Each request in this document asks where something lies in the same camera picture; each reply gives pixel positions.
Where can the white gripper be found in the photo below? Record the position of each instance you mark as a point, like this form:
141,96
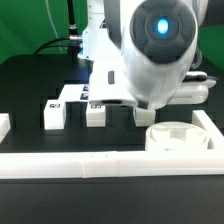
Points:
194,89

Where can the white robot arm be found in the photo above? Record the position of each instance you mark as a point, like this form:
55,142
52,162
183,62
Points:
143,51

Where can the white U-shaped fence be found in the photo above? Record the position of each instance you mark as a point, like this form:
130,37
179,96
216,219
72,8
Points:
120,164

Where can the white marker sheet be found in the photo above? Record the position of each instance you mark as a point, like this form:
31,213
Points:
74,93

